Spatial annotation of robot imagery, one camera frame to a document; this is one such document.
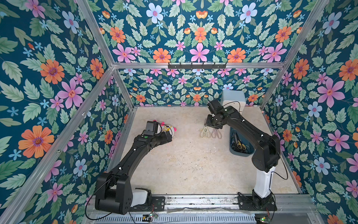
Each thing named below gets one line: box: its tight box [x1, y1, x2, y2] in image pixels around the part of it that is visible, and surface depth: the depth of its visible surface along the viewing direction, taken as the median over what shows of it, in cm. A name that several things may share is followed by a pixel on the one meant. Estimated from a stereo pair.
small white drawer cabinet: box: [220, 89, 247, 113], surface depth 111 cm
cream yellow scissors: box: [199, 125, 212, 140], surface depth 106 cm
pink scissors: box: [211, 128, 222, 140], surface depth 106 cm
